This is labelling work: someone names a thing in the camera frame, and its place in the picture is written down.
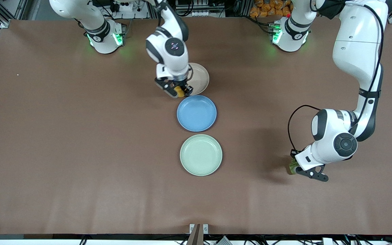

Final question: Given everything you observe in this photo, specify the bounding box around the green lettuce leaf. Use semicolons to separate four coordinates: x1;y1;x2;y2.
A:
287;156;299;175

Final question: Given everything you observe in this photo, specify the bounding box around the beige round plate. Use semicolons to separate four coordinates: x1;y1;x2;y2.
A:
185;63;210;96

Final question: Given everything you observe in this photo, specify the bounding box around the blue round plate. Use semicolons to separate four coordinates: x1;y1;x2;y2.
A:
177;95;217;132

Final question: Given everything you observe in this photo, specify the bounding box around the pale green round plate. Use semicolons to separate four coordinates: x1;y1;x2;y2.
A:
180;134;223;176

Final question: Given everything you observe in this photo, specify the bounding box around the black equipment rack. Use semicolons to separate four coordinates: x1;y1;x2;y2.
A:
175;0;225;17

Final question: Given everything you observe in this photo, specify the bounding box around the white power strip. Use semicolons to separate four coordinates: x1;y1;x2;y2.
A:
109;0;149;19

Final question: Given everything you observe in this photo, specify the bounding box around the bag of orange snacks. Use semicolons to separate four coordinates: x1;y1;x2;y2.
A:
249;0;292;18

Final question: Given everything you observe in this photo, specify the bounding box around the camera mount post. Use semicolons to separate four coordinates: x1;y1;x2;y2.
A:
186;224;209;245

